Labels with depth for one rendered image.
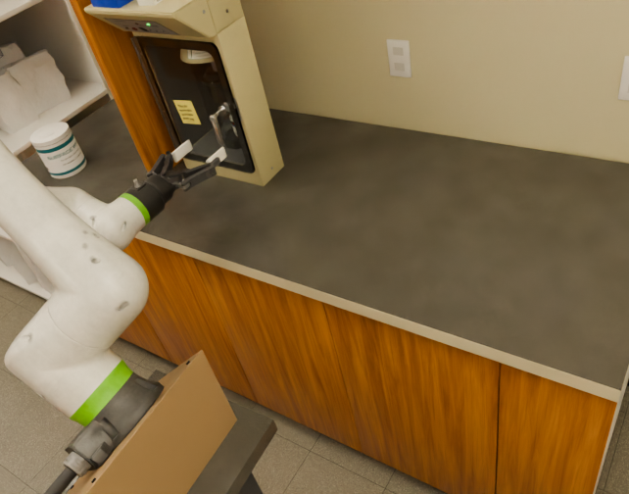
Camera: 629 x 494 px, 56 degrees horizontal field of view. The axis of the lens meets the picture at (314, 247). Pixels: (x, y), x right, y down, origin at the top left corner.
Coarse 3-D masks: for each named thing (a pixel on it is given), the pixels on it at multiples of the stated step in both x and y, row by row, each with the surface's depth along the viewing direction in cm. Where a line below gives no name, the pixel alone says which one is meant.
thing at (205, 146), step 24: (144, 48) 162; (168, 48) 157; (192, 48) 152; (216, 48) 147; (168, 72) 163; (192, 72) 158; (216, 72) 153; (168, 96) 170; (192, 96) 164; (216, 96) 159; (192, 144) 180; (216, 144) 173; (240, 144) 167; (240, 168) 174
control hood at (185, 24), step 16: (176, 0) 139; (192, 0) 136; (96, 16) 150; (112, 16) 146; (128, 16) 142; (144, 16) 138; (160, 16) 135; (176, 16) 133; (192, 16) 137; (208, 16) 141; (144, 32) 155; (176, 32) 146; (192, 32) 143; (208, 32) 142
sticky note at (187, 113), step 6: (174, 102) 170; (180, 102) 169; (186, 102) 168; (180, 108) 171; (186, 108) 169; (192, 108) 168; (180, 114) 173; (186, 114) 171; (192, 114) 170; (186, 120) 173; (192, 120) 171; (198, 120) 170
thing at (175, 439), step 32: (192, 384) 102; (160, 416) 97; (192, 416) 104; (224, 416) 113; (128, 448) 92; (160, 448) 98; (192, 448) 106; (96, 480) 88; (128, 480) 93; (160, 480) 100; (192, 480) 109
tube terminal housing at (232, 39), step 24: (216, 0) 142; (216, 24) 144; (240, 24) 151; (240, 48) 153; (240, 72) 155; (240, 96) 158; (264, 96) 166; (264, 120) 168; (264, 144) 171; (192, 168) 190; (216, 168) 183; (264, 168) 174
